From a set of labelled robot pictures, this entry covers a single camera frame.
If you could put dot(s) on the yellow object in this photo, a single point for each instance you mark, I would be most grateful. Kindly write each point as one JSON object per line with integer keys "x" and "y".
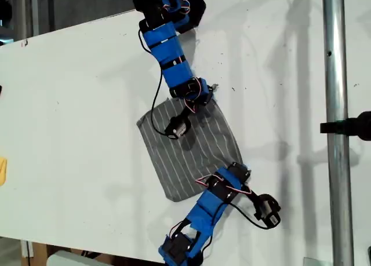
{"x": 2, "y": 171}

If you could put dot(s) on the grey striped towel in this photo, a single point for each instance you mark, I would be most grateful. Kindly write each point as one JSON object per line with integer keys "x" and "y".
{"x": 174, "y": 167}

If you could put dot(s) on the small black table clip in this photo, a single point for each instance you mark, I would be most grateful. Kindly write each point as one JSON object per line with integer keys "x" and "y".
{"x": 25, "y": 42}

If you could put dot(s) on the black camera stalk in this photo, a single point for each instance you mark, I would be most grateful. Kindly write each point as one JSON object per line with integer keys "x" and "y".
{"x": 254, "y": 196}
{"x": 187, "y": 112}

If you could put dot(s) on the black post clamp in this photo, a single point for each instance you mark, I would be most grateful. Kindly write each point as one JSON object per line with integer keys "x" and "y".
{"x": 359, "y": 125}

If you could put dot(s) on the steel post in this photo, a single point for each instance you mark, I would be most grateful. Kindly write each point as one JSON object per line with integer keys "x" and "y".
{"x": 336, "y": 74}

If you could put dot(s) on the wooden table leg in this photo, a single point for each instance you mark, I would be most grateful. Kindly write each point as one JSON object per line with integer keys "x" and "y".
{"x": 39, "y": 254}

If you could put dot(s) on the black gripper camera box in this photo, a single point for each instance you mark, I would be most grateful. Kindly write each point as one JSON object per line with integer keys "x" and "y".
{"x": 176, "y": 128}
{"x": 268, "y": 211}

